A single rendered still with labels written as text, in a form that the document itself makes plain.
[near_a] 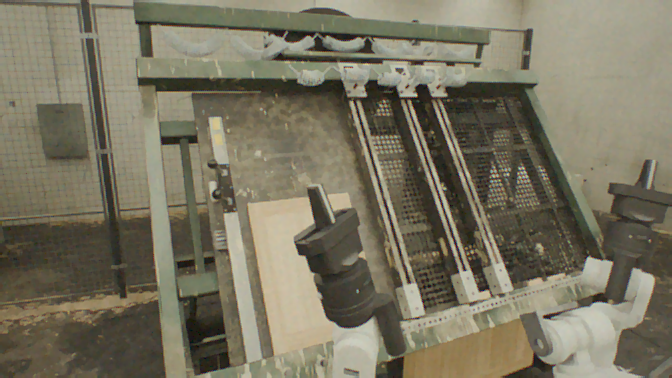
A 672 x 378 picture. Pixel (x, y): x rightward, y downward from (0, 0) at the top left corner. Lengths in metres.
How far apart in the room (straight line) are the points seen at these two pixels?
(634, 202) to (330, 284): 0.66
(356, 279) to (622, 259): 0.56
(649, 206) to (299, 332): 1.10
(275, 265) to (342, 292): 0.96
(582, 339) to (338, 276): 0.37
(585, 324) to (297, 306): 1.03
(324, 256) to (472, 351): 1.80
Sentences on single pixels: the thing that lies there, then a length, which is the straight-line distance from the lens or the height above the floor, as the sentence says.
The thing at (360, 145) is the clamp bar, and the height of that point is 1.54.
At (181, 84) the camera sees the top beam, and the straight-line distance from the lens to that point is 1.78.
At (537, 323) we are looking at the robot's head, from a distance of 0.68.
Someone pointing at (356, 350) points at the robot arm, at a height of 1.41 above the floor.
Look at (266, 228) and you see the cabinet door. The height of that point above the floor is 1.26.
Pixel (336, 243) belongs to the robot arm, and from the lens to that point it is 0.57.
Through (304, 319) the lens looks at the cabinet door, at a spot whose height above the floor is 0.97.
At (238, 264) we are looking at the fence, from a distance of 1.49.
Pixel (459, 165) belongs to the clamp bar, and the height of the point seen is 1.43.
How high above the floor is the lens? 1.78
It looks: 14 degrees down
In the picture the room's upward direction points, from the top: straight up
